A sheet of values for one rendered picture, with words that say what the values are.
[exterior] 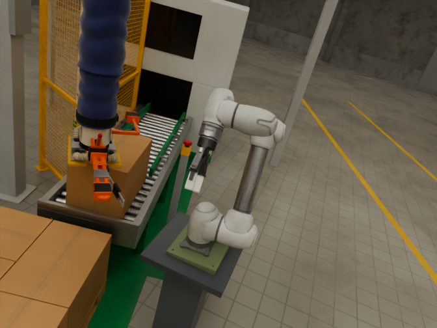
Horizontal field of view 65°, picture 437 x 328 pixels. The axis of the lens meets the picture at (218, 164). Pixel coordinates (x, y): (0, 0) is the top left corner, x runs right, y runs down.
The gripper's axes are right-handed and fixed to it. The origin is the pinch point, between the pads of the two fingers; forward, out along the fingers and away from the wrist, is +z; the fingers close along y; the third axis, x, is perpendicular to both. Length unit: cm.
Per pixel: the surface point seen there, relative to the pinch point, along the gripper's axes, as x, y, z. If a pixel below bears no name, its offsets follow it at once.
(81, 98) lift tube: -82, -36, -29
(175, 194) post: -45, -146, 8
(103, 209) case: -78, -95, 32
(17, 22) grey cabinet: -177, -75, -76
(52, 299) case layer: -61, -40, 75
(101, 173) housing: -50, -23, 6
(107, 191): -39.7, -13.2, 12.4
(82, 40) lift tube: -81, -18, -54
